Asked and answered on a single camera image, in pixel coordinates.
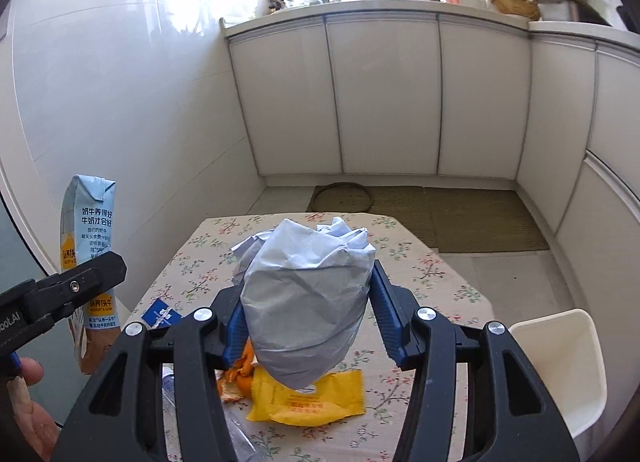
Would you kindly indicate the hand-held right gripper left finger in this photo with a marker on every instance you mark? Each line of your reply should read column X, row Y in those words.
column 234, row 337

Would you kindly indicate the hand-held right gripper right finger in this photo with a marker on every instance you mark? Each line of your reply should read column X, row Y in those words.
column 387, row 312

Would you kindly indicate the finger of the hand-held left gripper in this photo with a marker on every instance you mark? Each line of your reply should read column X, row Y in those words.
column 75, row 284

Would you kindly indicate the light blue milk carton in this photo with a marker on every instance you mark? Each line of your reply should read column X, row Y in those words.
column 92, row 222

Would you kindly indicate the grey plastic bag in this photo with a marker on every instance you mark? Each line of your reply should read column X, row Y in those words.
column 300, row 302

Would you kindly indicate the yellow snack packet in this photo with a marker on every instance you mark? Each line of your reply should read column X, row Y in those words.
column 325, row 397

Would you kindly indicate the clear plastic bottle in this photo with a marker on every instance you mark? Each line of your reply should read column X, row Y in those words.
column 245, row 442

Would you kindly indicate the white plastic bin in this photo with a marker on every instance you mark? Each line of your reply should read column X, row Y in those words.
column 565, row 372

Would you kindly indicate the person's left hand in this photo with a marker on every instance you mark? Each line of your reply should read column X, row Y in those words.
column 32, row 417

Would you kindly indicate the small blue packet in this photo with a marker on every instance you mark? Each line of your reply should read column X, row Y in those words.
column 160, row 314

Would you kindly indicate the floral tablecloth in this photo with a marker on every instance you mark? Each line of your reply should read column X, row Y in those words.
column 210, row 252

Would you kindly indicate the woven floor mat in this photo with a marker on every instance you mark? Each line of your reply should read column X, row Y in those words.
column 490, row 222
column 400, row 212

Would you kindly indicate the round woven tray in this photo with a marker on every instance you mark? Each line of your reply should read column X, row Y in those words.
column 340, row 197

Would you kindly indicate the white base cabinet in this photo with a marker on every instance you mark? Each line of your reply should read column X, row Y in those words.
column 385, row 91

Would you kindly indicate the white curved side cabinet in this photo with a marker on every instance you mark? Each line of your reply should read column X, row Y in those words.
column 590, row 141

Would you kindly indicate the woven basket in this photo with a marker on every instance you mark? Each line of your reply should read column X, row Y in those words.
column 512, row 4

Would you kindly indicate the metal pot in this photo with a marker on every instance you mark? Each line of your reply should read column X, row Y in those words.
column 557, row 9

